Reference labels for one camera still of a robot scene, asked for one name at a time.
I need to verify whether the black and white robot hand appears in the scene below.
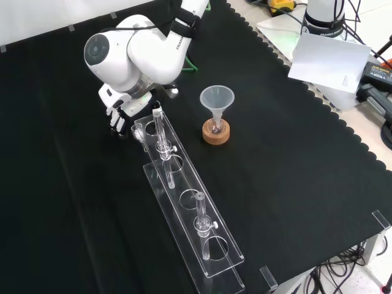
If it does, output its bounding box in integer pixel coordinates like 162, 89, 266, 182
98, 84, 163, 137

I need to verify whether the translucent plastic funnel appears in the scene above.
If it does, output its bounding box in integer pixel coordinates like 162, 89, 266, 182
199, 86, 235, 129

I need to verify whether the clear acrylic funnel stand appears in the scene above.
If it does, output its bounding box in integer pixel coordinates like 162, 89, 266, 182
132, 109, 246, 294

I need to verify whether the black bench cloth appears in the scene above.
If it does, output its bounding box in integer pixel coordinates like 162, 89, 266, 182
0, 0, 392, 294

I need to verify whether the yellow stop button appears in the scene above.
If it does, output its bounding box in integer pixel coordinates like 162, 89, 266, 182
266, 0, 297, 17

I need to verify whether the white paper sheet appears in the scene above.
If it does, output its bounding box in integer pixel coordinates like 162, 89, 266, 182
287, 32, 372, 94

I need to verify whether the clear acrylic edge clamp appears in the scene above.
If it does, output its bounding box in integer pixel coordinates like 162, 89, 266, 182
259, 265, 279, 292
371, 209, 392, 231

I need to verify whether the black power adapter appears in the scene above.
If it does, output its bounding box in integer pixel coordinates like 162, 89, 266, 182
361, 61, 392, 86

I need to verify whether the black tripod leg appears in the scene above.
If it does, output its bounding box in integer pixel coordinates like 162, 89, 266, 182
372, 33, 392, 62

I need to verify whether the green cable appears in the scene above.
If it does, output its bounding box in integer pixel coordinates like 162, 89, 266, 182
182, 0, 213, 74

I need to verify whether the cork ring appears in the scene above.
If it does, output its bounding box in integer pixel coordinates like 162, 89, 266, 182
202, 118, 230, 146

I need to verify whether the black cable bundle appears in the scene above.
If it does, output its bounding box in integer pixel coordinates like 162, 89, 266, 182
293, 238, 392, 294

